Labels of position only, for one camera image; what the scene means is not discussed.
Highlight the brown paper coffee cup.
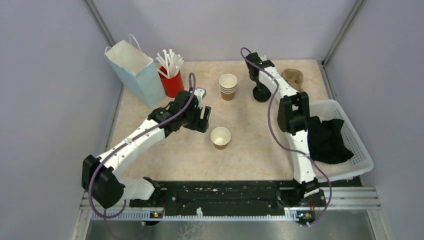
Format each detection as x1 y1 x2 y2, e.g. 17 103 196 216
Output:
210 126 231 150

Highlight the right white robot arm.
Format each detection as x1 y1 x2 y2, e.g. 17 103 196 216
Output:
243 52 320 206

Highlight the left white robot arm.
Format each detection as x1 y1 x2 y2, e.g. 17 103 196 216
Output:
81 87 211 209

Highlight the stack of black lids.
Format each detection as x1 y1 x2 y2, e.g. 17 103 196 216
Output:
252 86 272 103

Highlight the stack of paper cups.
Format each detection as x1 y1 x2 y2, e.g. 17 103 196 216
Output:
219 73 238 101

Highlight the red straw holder cup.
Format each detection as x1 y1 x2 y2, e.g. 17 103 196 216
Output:
158 66 184 98

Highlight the brown cardboard cup carrier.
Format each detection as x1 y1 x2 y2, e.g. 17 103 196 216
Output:
281 68 304 92

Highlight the white wrapped straws bundle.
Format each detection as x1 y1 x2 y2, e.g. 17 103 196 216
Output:
155 49 184 79

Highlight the light blue paper bag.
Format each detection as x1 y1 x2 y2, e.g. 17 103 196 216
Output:
104 34 166 109

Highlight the black cloth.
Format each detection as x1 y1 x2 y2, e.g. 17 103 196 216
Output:
308 116 354 165

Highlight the white plastic basket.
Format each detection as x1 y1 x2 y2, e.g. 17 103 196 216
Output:
309 99 374 182

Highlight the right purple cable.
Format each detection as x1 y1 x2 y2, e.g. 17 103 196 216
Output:
240 47 333 229

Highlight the purple cable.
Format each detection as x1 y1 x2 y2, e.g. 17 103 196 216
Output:
240 47 333 229
87 72 197 240

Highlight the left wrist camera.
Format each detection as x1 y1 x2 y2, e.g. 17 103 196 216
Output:
194 87 207 109

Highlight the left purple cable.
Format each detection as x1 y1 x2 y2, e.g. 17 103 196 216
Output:
87 72 197 240

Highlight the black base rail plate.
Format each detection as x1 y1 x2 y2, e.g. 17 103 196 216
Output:
129 180 327 217

